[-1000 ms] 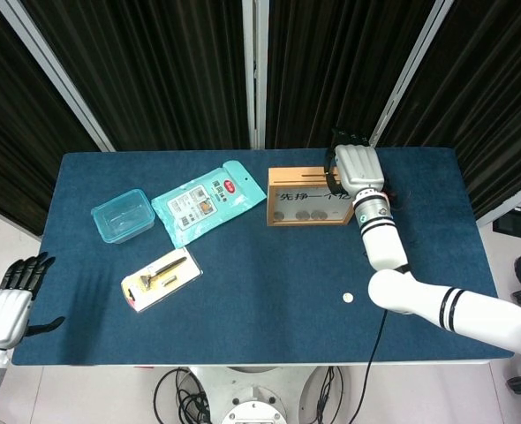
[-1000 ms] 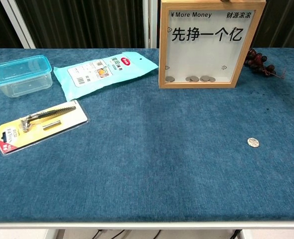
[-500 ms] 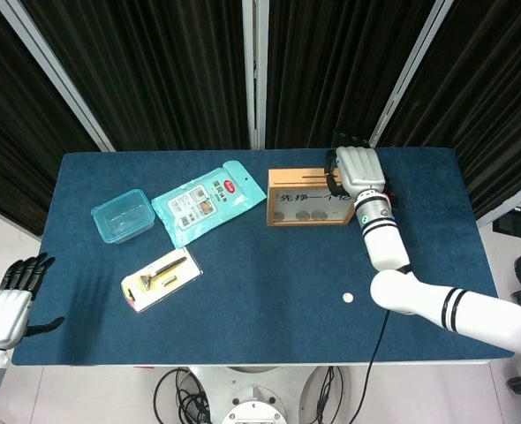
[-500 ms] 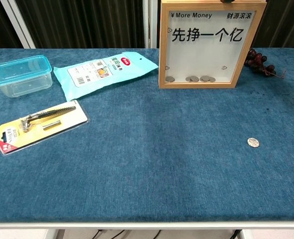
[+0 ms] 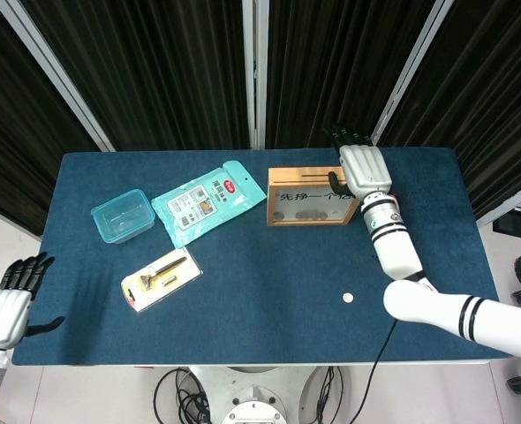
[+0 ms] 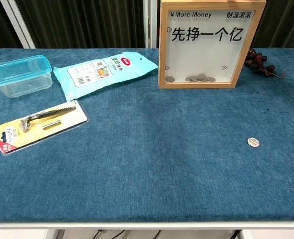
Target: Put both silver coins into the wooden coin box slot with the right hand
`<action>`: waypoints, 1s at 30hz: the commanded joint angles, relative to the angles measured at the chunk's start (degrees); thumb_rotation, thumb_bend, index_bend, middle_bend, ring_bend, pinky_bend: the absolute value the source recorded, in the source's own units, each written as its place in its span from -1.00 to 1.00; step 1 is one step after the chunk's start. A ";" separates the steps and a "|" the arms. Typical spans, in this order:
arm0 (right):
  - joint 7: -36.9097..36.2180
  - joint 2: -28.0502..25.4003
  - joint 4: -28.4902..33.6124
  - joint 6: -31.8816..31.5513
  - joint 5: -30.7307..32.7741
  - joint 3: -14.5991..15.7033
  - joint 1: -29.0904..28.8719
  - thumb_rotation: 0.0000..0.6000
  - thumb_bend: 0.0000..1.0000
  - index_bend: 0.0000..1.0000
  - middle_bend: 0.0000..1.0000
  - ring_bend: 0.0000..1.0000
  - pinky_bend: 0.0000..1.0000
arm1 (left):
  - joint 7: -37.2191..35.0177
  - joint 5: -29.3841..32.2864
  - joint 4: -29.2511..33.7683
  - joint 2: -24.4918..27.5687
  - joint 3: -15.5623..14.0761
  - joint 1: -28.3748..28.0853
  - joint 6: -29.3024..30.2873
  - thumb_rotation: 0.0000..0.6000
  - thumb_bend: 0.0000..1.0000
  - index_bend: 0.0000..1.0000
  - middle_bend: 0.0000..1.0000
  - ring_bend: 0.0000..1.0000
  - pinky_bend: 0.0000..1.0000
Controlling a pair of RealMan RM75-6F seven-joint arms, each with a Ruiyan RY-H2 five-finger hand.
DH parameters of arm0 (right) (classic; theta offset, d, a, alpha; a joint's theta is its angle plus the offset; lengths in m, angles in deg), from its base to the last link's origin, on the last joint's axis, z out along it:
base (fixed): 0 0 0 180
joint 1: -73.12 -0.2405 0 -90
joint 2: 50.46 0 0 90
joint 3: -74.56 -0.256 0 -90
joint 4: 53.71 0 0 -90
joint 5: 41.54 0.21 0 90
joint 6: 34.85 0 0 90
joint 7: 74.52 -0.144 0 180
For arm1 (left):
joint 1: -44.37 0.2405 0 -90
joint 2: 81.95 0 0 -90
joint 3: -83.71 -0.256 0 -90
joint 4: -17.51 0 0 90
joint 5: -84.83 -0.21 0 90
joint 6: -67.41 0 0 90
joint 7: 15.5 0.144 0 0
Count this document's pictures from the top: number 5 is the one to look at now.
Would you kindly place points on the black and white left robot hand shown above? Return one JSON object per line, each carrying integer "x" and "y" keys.
{"x": 2, "y": 315}

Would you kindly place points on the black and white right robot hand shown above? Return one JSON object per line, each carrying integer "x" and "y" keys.
{"x": 366, "y": 168}

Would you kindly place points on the silver coin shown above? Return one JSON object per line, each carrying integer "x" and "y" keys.
{"x": 348, "y": 297}

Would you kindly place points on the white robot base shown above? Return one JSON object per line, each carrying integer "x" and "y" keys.
{"x": 254, "y": 397}

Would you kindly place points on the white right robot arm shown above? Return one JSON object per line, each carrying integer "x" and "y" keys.
{"x": 397, "y": 252}

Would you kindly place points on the wooden coin bank frame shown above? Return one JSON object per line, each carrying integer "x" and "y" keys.
{"x": 300, "y": 176}

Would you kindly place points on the black pleated curtain panel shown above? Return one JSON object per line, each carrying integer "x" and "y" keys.
{"x": 4, "y": 110}
{"x": 340, "y": 66}
{"x": 154, "y": 66}
{"x": 499, "y": 88}

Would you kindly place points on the blue table mat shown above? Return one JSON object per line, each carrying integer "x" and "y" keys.
{"x": 260, "y": 274}

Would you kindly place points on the teal clear plastic container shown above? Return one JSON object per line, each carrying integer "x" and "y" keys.
{"x": 123, "y": 216}

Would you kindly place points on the teal printed pouch package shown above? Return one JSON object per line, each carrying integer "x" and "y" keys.
{"x": 207, "y": 203}

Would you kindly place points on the razor in blister pack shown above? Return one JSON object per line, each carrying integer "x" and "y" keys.
{"x": 161, "y": 278}

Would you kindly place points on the black chair caster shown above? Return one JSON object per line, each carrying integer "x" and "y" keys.
{"x": 520, "y": 385}

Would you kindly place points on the grey partition frame post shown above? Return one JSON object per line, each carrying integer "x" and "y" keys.
{"x": 413, "y": 66}
{"x": 249, "y": 66}
{"x": 50, "y": 66}
{"x": 488, "y": 217}

